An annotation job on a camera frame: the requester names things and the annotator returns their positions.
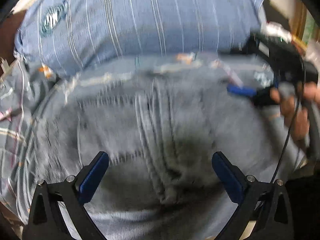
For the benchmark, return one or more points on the grey denim pants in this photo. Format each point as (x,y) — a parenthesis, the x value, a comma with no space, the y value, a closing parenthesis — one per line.
(160,132)

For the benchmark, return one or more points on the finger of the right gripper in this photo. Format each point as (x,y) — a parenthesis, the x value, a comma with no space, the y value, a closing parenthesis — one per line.
(259,97)

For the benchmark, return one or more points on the brown wooden headboard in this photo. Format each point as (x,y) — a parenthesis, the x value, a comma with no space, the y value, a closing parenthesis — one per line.
(8,31)

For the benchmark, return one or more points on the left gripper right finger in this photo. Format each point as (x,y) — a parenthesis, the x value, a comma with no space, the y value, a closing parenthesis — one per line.
(265,203)

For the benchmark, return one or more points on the blue plaid pillow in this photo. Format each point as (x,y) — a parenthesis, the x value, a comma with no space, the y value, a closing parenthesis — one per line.
(70,35)

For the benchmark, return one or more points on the grey patterned bed sheet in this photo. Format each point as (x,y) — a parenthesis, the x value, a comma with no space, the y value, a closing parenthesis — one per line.
(25,92)

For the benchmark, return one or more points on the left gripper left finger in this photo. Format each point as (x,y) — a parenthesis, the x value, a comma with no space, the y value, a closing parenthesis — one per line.
(45,218)

